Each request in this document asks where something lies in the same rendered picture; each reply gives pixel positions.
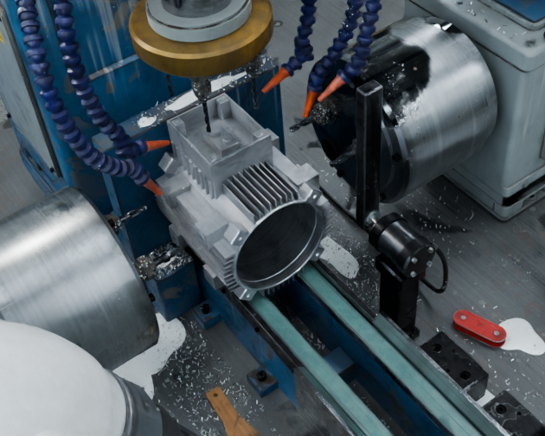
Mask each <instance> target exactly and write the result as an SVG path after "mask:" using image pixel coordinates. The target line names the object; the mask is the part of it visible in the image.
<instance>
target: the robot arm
mask: <svg viewBox="0 0 545 436"><path fill-rule="evenodd" d="M0 436H199V435H197V434H196V433H193V432H192V431H190V430H189V429H188V428H186V427H184V426H182V425H180V424H179V423H178V422H177V420H176V418H175V416H174V415H173V414H172V412H171V411H169V410H168V409H167V408H166V407H163V406H161V405H159V404H157V403H156V402H153V400H152V399H151V398H150V396H149V395H148V394H147V393H146V392H145V391H144V387H140V386H139V385H137V384H135V383H133V382H132V381H127V380H126V379H124V378H122V377H120V376H118V375H117V374H115V373H113V372H112V371H110V370H108V369H104V368H102V366H101V365H100V364H99V362H98V361H97V360H96V359H95V358H94V357H93V356H92V355H90V354H89V353H87V352H86V351H85V350H83V349H82V348H81V347H79V346H78V345H76V344H74V343H71V342H69V341H68V340H67V339H65V338H63V337H60V336H58V335H56V334H54V333H52V332H49V331H47V330H43V329H41V328H38V327H35V326H33V325H29V324H20V323H15V322H10V321H5V320H2V319H0Z"/></svg>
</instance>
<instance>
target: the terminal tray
mask: <svg viewBox="0 0 545 436"><path fill-rule="evenodd" d="M220 98H224V99H225V100H224V101H220ZM207 107H208V116H209V122H210V127H211V132H207V129H206V127H207V124H206V123H205V114H204V113H203V106H202V104H200V105H199V106H196V107H194V108H192V109H190V110H188V111H187V112H184V113H182V114H180V115H177V116H175V117H174V118H172V119H169V120H167V121H166V122H167V126H168V131H169V134H170V142H171V146H172V150H173V155H174V157H177V159H178V163H179V166H183V170H187V172H188V176H190V175H191V176H192V180H196V184H197V185H199V184H201V189H205V192H206V195H208V194H210V199H211V200H213V199H216V200H217V199H218V198H219V196H220V195H221V194H222V193H223V191H222V184H224V185H225V186H226V187H228V180H229V181H230V182H231V183H233V175H234V176H235V177H236V178H237V179H238V171H239V172H240V173H241V174H242V175H243V169H245V170H246V171H247V172H248V173H249V171H248V166H250V167H251V168H252V169H253V170H254V167H253V166H254V164H256V165H257V166H258V167H260V162H261V163H262V164H263V165H264V166H265V161H267V162H268V163H269V164H270V165H271V166H272V167H273V147H272V137H271V134H270V133H269V132H268V131H266V130H265V129H264V128H263V127H262V126H261V125H260V124H259V123H258V122H256V121H255V120H254V119H253V118H252V117H251V116H250V115H249V114H248V113H246V112H245V111H244V110H243V109H242V108H241V107H240V106H239V105H237V104H236V103H235V102H234V101H233V100H232V99H231V98H230V97H229V96H227V95H226V94H225V93H223V94H221V95H219V96H217V97H215V98H213V99H210V100H208V101H207ZM177 119H179V120H180V121H181V122H180V123H179V124H176V123H175V120H177ZM258 131H261V132H262V135H261V136H257V135H256V133H257V132H258ZM211 156H216V159H214V160H212V159H210V157H211Z"/></svg>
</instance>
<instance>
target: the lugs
mask: <svg viewBox="0 0 545 436"><path fill-rule="evenodd" d="M158 166H159V167H160V168H161V169H162V170H163V171H164V172H165V173H169V174H171V175H174V174H175V173H176V170H177V168H178V167H179V163H178V159H177V157H174V155H173V153H170V152H168V151H166V152H165V153H164V155H163V157H162V159H161V161H160V162H159V164H158ZM298 193H299V194H300V195H301V196H302V197H303V198H304V199H305V201H306V202H312V203H314V204H316V203H317V201H318V199H319V198H320V196H321V195H322V194H323V192H322V191H321V190H320V189H319V188H318V187H317V186H315V185H314V184H311V183H307V182H303V184H302V185H301V187H300V188H299V190H298ZM248 235H249V231H248V230H247V229H246V228H245V227H244V226H243V225H242V224H241V223H238V222H234V221H232V222H231V223H230V225H229V226H228V228H227V230H226V231H225V233H224V235H223V237H224V238H225V239H226V240H227V241H228V242H229V243H230V244H231V245H235V246H239V247H240V246H241V245H242V243H243V242H244V240H245V239H246V237H247V236H248ZM323 251H324V247H323V246H322V245H321V244H319V246H318V248H317V250H316V252H315V253H314V254H313V255H312V257H311V258H310V259H309V260H312V261H317V260H318V259H319V257H320V256H321V254H322V253H323ZM256 292H257V291H252V290H248V289H245V288H243V287H241V288H239V289H237V290H235V291H233V293H234V294H235V295H236V296H237V297H238V298H239V299H241V300H248V301H250V300H251V299H252V298H253V296H254V294H255V293H256Z"/></svg>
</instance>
